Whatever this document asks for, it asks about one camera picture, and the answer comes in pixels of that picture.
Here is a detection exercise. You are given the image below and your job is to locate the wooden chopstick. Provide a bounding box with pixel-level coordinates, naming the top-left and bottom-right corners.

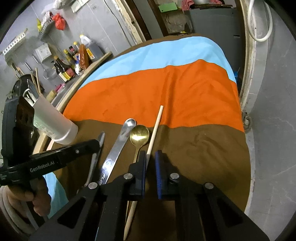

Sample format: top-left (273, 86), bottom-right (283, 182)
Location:
top-left (35, 67), bottom-right (42, 95)
top-left (123, 105), bottom-right (164, 240)

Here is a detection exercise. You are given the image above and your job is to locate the person's left hand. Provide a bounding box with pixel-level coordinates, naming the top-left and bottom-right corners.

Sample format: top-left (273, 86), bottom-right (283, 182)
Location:
top-left (4, 176), bottom-right (51, 218)

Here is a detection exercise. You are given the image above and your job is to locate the small gold spoon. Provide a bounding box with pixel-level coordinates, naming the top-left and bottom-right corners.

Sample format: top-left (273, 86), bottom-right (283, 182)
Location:
top-left (129, 125), bottom-right (149, 163)

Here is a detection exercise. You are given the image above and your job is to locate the steel measuring spoon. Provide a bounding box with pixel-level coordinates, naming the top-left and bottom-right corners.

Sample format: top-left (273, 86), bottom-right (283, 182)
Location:
top-left (98, 118), bottom-right (137, 185)

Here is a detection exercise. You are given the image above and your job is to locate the white plastic utensil caddy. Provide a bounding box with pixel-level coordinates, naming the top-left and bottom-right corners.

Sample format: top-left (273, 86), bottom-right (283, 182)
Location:
top-left (33, 95), bottom-right (78, 145)

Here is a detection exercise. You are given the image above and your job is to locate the striped colourful table cloth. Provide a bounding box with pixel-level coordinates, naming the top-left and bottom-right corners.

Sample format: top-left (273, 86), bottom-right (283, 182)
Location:
top-left (43, 34), bottom-right (251, 241)

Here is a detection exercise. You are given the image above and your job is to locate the yellow sponge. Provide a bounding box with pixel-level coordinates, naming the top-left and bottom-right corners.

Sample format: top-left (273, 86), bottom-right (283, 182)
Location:
top-left (46, 89), bottom-right (57, 102)

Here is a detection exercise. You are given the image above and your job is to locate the black wok pan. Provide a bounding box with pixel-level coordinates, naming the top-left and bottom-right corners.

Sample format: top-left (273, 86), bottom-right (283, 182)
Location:
top-left (11, 74), bottom-right (34, 97)

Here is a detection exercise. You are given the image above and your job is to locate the dark soy sauce bottle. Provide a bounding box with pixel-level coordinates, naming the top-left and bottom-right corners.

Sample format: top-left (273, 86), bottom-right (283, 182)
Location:
top-left (53, 56), bottom-right (71, 82)

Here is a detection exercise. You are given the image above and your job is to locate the metal skimmer strainer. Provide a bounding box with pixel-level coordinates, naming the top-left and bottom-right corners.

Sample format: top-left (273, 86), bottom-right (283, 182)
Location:
top-left (32, 55), bottom-right (57, 80)

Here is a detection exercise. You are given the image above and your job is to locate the orange snack bag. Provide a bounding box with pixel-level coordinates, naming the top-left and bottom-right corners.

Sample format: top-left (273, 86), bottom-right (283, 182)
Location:
top-left (79, 44), bottom-right (89, 70)

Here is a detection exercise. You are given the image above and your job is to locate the large oil jug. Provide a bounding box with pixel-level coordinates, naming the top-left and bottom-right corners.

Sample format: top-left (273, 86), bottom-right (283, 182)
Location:
top-left (80, 34), bottom-right (104, 62)

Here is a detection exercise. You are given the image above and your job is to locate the white hanging utensil holder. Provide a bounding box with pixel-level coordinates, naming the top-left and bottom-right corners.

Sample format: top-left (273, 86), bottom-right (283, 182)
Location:
top-left (35, 43), bottom-right (52, 62)

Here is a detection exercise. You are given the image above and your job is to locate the red plastic bag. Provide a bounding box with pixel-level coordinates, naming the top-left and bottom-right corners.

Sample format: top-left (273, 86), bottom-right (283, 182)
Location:
top-left (53, 13), bottom-right (66, 31)

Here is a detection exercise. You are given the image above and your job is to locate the grey cabinet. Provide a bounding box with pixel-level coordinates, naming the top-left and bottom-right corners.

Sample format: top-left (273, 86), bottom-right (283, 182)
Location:
top-left (188, 6), bottom-right (243, 77)

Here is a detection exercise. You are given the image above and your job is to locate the green box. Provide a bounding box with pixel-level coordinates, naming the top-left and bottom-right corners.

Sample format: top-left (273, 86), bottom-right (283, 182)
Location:
top-left (158, 2), bottom-right (178, 13)

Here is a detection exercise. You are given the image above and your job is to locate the red cloth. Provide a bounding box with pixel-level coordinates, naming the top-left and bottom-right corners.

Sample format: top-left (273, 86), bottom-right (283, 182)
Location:
top-left (181, 0), bottom-right (224, 11)

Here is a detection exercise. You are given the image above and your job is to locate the white wall basket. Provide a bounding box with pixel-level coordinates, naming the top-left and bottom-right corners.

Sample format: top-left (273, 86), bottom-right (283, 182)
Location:
top-left (1, 28), bottom-right (28, 59)

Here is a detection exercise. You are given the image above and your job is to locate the grey wall shelf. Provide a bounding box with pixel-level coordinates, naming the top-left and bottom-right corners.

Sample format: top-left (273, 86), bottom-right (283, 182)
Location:
top-left (38, 15), bottom-right (54, 40)

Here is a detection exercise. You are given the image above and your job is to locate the wooden door frame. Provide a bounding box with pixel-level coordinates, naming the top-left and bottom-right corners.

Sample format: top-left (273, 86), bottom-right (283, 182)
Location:
top-left (113, 0), bottom-right (258, 112)

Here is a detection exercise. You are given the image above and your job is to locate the white wall socket panel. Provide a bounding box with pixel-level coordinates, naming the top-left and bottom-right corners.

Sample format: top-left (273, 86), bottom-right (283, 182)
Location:
top-left (71, 0), bottom-right (89, 13)

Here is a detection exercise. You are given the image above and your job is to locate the white hose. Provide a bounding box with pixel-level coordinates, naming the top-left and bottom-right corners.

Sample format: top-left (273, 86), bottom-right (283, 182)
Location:
top-left (247, 0), bottom-right (273, 43)

